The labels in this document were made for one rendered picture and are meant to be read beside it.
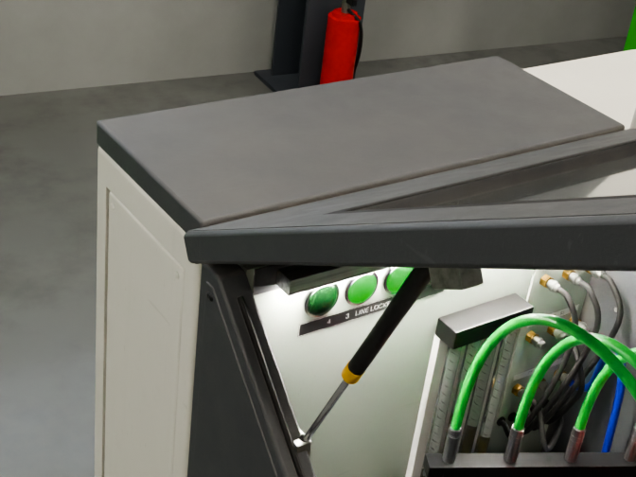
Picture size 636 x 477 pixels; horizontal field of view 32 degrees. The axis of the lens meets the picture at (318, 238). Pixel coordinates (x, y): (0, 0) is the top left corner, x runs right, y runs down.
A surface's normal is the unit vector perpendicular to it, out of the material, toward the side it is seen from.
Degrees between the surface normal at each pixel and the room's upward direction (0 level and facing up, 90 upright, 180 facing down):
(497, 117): 0
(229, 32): 90
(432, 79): 0
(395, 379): 90
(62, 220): 0
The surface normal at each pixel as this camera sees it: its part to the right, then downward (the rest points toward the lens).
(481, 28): 0.46, 0.50
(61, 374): 0.11, -0.85
